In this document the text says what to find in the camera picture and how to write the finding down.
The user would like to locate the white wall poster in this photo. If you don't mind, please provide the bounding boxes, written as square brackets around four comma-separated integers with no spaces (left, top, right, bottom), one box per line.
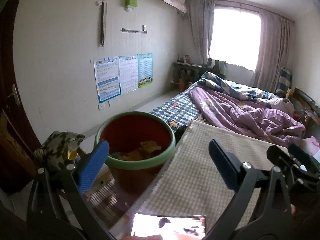
[118,54,139,94]

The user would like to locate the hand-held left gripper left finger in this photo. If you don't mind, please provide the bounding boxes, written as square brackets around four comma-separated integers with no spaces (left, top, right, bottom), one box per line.
[26,139,110,240]

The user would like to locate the metal door handle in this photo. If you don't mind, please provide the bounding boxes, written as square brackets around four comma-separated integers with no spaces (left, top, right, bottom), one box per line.
[7,84,21,107]

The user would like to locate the blue checked bedsheet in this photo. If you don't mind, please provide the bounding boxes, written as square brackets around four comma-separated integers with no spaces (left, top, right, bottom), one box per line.
[149,81,208,130]

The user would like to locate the metal towel rail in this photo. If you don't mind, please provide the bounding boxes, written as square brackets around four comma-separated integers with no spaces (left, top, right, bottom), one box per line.
[121,25,148,34]

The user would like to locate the pale pink curtain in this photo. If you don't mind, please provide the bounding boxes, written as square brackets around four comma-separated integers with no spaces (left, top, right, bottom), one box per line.
[251,10,292,97]
[187,0,216,67]

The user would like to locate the dark wooden headboard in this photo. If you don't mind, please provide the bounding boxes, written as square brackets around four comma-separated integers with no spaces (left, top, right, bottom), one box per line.
[291,87,320,138]

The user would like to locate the light blue wall poster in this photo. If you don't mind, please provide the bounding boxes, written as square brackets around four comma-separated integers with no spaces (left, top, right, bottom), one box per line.
[94,56,122,104]

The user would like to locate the pink pillow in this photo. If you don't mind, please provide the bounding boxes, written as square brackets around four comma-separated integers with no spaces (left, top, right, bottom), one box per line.
[299,136,320,155]

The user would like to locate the dark side table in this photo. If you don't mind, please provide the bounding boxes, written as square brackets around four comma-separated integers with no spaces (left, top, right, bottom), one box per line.
[171,61,203,92]

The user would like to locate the teal wall poster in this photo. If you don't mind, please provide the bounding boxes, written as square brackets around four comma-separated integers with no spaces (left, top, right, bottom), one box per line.
[137,53,153,88]

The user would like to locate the bamboo slat mat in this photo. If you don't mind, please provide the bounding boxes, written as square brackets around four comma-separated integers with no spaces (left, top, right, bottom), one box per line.
[85,177,140,218]

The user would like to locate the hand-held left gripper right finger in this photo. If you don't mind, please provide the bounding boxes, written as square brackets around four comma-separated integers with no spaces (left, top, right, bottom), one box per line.
[208,139,293,240]

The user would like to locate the beige checked mat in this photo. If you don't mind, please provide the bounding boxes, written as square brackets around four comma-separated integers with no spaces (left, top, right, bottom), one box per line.
[135,120,300,230]

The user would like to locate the blue patchwork quilt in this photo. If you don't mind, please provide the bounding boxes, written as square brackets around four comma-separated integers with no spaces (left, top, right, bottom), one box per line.
[197,71,280,102]

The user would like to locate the red bin with green rim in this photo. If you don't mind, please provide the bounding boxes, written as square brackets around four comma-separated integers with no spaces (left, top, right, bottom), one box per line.
[94,111,177,200]

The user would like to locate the hanging grey strap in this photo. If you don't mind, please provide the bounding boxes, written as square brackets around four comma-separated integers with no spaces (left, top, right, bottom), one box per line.
[96,0,108,47]

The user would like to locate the window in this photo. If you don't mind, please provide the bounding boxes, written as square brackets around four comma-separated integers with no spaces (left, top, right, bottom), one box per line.
[209,6,262,70]

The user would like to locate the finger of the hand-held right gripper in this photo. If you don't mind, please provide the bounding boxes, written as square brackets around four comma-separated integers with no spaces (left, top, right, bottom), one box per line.
[287,144,320,173]
[266,145,308,183]

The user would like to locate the black smartphone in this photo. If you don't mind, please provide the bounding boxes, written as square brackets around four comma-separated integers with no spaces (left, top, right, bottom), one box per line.
[130,212,207,238]

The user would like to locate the white cushion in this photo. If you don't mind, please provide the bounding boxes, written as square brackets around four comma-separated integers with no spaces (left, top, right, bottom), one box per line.
[269,96,294,117]

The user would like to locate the blue plaid folded blanket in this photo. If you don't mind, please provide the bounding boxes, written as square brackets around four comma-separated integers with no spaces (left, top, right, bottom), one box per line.
[275,66,293,98]

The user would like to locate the purple quilt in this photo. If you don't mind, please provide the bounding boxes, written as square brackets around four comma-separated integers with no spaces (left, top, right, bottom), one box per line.
[189,86,307,145]

